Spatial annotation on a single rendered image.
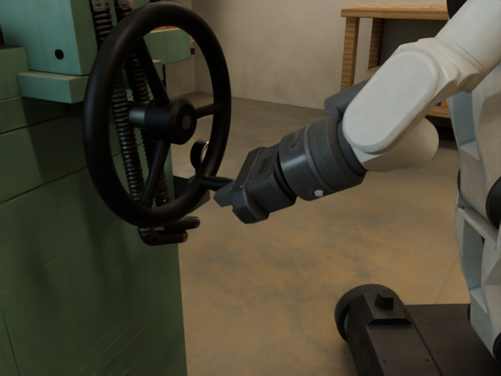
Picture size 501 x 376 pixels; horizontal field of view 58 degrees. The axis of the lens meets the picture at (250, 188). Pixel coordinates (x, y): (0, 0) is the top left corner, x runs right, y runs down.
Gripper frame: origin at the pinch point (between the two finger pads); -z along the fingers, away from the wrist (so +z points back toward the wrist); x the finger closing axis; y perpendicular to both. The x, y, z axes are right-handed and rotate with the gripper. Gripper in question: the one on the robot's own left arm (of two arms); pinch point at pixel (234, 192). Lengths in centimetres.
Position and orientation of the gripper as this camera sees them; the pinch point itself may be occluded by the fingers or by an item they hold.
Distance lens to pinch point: 63.2
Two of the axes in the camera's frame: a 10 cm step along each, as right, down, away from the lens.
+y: -5.8, -7.0, -4.2
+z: 7.7, -3.0, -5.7
